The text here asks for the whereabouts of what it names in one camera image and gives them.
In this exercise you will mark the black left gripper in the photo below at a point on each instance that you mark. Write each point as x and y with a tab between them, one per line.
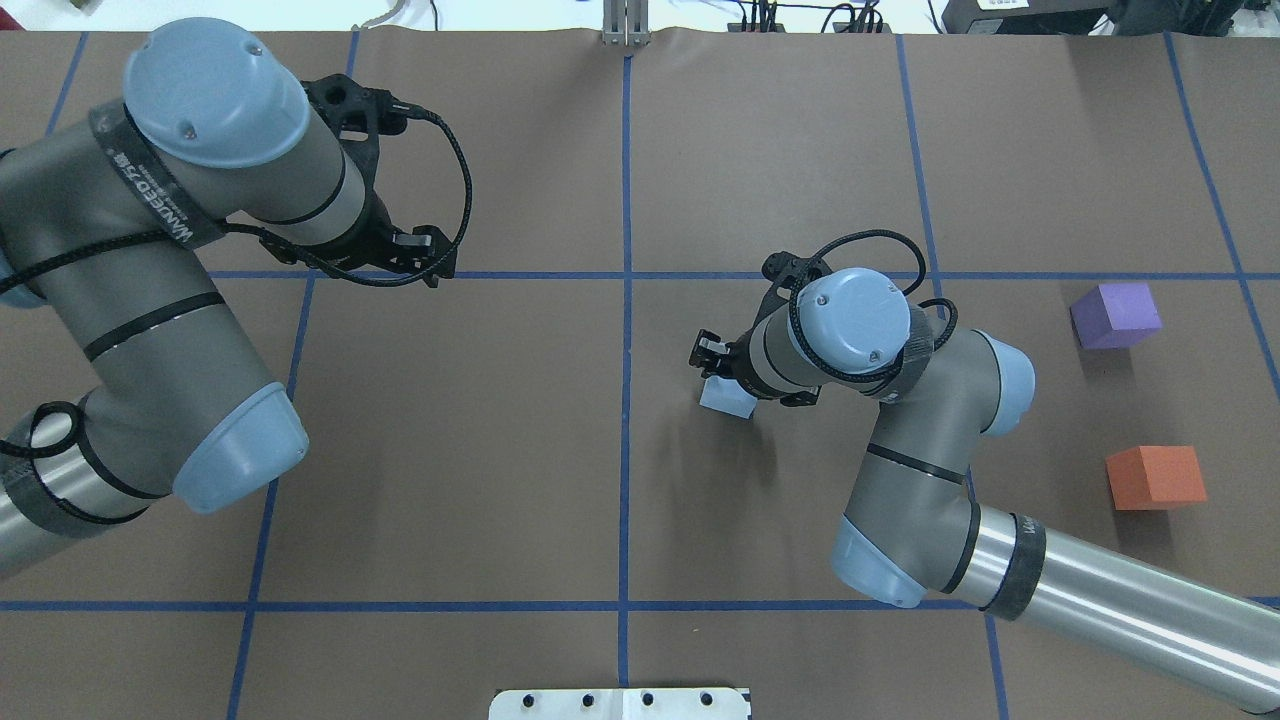
378	229

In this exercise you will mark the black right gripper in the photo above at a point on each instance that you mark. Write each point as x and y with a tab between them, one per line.
735	356

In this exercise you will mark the light blue foam block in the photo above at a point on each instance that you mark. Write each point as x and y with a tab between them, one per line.
726	396

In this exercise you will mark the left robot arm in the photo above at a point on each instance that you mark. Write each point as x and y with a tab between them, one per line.
102	222

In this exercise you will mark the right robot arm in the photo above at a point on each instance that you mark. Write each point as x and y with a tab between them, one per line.
910	526

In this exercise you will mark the purple foam block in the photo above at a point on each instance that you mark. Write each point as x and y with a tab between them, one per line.
1115	315

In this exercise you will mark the orange foam block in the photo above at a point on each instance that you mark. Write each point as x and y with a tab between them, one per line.
1150	477

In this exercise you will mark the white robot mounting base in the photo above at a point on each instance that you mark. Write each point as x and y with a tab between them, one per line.
715	702

